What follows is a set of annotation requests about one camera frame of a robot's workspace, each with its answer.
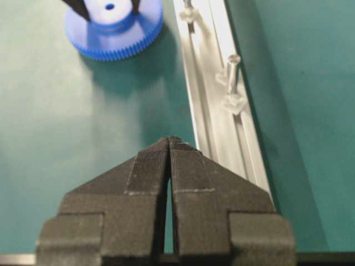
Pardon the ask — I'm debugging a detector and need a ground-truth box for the long aluminium extrusion rail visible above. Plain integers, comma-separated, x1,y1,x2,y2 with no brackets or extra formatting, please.
174,1,275,206

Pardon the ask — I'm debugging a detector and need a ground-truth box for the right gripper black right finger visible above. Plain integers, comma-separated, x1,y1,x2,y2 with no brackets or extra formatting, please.
169,137,296,265

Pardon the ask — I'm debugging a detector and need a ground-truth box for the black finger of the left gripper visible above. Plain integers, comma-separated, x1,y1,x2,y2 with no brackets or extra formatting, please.
131,0,140,15
63,0,90,22

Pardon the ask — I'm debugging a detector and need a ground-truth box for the large blue plastic gear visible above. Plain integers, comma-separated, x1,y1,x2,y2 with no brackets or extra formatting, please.
65,1,163,61

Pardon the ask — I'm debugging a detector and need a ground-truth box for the right steel shaft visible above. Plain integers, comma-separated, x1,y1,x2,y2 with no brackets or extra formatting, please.
227,54,241,95

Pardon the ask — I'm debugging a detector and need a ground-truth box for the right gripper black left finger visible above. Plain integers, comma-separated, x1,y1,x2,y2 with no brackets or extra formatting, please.
36,138,169,265

